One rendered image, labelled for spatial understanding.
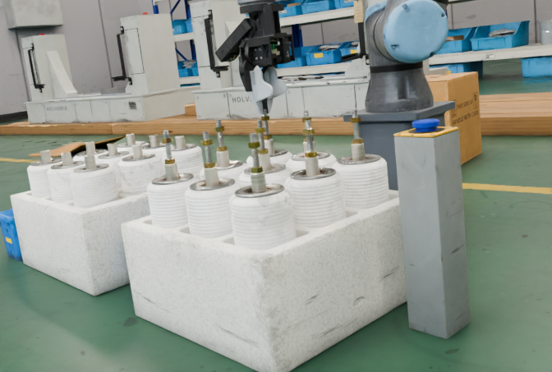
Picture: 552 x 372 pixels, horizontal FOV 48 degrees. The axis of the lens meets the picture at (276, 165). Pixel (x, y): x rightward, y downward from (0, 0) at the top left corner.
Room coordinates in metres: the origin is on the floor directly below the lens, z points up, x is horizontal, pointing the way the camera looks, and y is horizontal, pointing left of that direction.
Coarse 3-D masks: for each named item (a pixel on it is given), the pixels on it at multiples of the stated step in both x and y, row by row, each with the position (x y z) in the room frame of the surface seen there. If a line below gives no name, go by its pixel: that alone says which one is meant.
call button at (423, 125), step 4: (416, 120) 0.92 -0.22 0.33; (420, 120) 0.92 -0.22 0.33; (424, 120) 0.91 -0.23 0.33; (428, 120) 0.91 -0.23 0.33; (432, 120) 0.90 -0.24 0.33; (436, 120) 0.90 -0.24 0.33; (412, 124) 0.91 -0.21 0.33; (416, 124) 0.90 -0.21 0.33; (420, 124) 0.90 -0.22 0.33; (424, 124) 0.89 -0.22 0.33; (428, 124) 0.89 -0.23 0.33; (432, 124) 0.89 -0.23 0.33; (436, 124) 0.89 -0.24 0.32; (416, 128) 0.91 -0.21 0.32; (420, 128) 0.90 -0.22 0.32; (424, 128) 0.90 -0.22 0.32; (428, 128) 0.89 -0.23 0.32; (432, 128) 0.90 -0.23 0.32; (436, 128) 0.90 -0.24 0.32
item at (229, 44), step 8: (240, 24) 1.23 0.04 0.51; (248, 24) 1.22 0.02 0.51; (232, 32) 1.25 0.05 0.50; (240, 32) 1.23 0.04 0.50; (248, 32) 1.23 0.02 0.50; (232, 40) 1.25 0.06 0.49; (240, 40) 1.24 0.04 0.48; (224, 48) 1.26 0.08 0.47; (232, 48) 1.25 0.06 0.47; (224, 56) 1.27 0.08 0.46; (232, 56) 1.28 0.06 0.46
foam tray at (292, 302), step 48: (144, 240) 1.03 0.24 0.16; (192, 240) 0.93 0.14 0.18; (336, 240) 0.90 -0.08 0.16; (384, 240) 0.98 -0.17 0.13; (144, 288) 1.05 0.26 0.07; (192, 288) 0.93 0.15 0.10; (240, 288) 0.84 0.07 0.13; (288, 288) 0.83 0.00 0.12; (336, 288) 0.90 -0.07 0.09; (384, 288) 0.97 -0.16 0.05; (192, 336) 0.95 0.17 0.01; (240, 336) 0.85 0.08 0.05; (288, 336) 0.82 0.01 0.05; (336, 336) 0.89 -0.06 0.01
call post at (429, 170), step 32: (416, 160) 0.88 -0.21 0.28; (448, 160) 0.88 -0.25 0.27; (416, 192) 0.89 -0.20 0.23; (448, 192) 0.88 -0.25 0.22; (416, 224) 0.89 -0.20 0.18; (448, 224) 0.88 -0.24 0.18; (416, 256) 0.89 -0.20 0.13; (448, 256) 0.87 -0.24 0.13; (416, 288) 0.90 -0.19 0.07; (448, 288) 0.87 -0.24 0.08; (416, 320) 0.90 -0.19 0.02; (448, 320) 0.87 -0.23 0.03
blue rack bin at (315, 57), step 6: (342, 42) 6.87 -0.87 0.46; (348, 42) 6.59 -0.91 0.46; (312, 48) 6.72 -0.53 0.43; (318, 48) 6.80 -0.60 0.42; (336, 48) 6.43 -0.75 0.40; (306, 54) 6.60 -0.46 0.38; (312, 54) 6.55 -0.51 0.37; (318, 54) 6.50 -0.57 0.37; (324, 54) 6.45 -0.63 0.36; (330, 54) 6.40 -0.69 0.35; (336, 54) 6.43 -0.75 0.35; (306, 60) 6.61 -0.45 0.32; (312, 60) 6.56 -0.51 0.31; (318, 60) 6.51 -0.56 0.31; (324, 60) 6.45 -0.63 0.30; (330, 60) 6.41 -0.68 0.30; (336, 60) 6.43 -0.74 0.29; (342, 60) 6.51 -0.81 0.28
